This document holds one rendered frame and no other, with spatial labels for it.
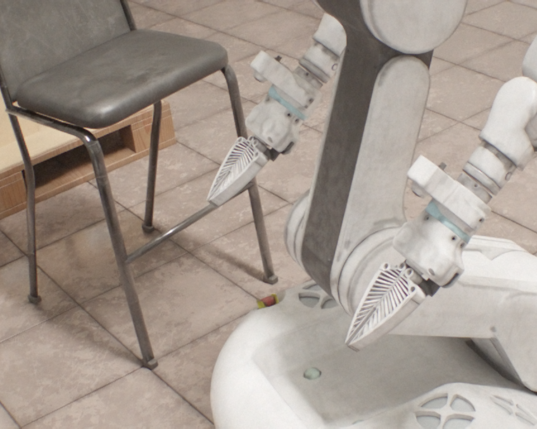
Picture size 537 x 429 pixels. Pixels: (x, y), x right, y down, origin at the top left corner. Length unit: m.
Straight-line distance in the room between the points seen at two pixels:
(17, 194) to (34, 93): 0.91
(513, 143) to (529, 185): 1.58
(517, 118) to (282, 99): 0.49
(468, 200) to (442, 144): 1.82
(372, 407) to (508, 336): 0.25
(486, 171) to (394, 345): 0.58
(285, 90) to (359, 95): 0.23
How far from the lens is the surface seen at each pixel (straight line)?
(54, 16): 2.40
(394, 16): 1.31
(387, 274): 1.32
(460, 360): 1.78
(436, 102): 3.37
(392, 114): 1.41
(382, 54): 1.39
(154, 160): 2.65
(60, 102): 2.13
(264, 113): 1.66
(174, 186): 3.03
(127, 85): 2.12
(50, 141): 3.13
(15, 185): 3.07
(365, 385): 1.71
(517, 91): 1.30
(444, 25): 1.36
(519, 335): 1.67
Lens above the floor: 1.39
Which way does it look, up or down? 30 degrees down
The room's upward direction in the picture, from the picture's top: 8 degrees counter-clockwise
